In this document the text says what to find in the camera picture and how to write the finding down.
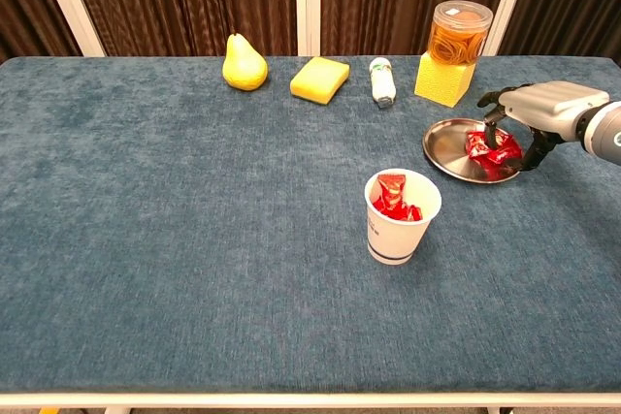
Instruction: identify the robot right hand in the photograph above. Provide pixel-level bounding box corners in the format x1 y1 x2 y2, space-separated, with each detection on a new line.
477 81 610 173

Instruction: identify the yellow perforated block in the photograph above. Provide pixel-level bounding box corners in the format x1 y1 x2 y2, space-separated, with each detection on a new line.
413 49 476 109

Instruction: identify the round metal plate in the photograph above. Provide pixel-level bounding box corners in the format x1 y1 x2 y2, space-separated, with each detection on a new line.
422 116 525 185

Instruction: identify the clear jar of rubber bands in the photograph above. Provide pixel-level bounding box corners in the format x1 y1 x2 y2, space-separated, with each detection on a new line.
426 0 495 66

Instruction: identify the small white bottle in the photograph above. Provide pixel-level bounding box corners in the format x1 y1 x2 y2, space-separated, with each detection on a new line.
368 56 398 110

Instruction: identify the white paper cup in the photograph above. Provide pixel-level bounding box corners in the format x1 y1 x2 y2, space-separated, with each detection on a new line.
363 167 443 267

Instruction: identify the yellow sponge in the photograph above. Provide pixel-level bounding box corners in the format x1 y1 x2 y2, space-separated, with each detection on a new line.
289 55 351 106

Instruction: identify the yellow pear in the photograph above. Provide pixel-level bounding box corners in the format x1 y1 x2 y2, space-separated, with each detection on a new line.
221 28 269 92

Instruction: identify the blue table cloth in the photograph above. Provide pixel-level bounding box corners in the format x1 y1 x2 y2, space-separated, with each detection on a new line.
0 54 621 395

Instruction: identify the white table frame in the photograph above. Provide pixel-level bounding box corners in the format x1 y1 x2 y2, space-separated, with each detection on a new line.
0 390 621 414

